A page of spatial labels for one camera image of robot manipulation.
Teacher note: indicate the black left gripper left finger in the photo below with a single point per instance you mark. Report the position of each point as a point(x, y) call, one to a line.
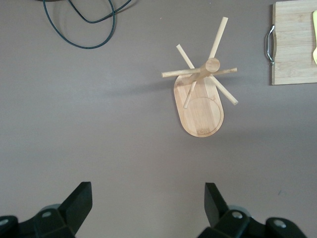
point(71, 213)

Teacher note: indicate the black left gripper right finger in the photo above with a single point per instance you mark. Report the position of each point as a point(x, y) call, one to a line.
point(218, 213)

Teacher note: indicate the wooden mug rack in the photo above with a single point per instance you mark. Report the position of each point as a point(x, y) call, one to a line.
point(204, 117)

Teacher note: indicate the yellow plastic fork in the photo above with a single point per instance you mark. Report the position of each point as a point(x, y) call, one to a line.
point(315, 29)

